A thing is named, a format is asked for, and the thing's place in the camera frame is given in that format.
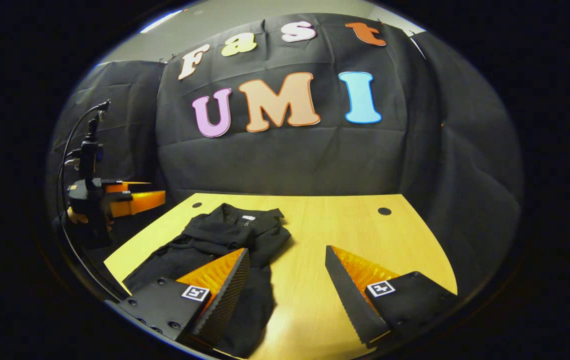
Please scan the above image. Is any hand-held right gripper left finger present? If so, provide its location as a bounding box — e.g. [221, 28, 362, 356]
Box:
[117, 247, 251, 348]

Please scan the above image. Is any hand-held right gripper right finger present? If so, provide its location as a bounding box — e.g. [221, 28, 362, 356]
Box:
[325, 245, 458, 349]

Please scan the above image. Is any black button-up garment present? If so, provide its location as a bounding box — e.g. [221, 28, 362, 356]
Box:
[122, 202, 292, 358]

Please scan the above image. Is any ceiling light panel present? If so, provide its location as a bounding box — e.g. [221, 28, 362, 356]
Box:
[140, 9, 186, 33]

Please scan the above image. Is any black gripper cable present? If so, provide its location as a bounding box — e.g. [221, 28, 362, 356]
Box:
[56, 102, 103, 241]

